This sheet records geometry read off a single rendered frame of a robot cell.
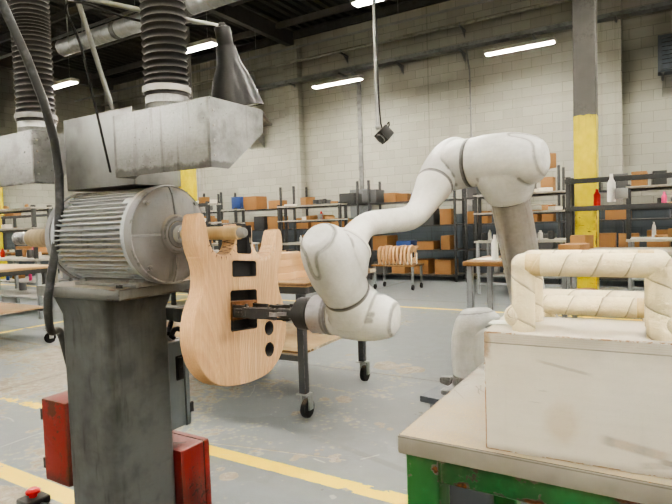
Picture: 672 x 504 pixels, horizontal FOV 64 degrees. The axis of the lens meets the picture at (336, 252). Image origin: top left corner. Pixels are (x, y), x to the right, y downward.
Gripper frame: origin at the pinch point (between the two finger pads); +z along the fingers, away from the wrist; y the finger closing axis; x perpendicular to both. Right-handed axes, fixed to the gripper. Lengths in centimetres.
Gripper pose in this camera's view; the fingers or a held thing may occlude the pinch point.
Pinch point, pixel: (245, 309)
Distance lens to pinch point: 136.6
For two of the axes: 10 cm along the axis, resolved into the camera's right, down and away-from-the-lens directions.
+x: 0.0, -10.0, 0.3
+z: -8.5, 0.1, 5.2
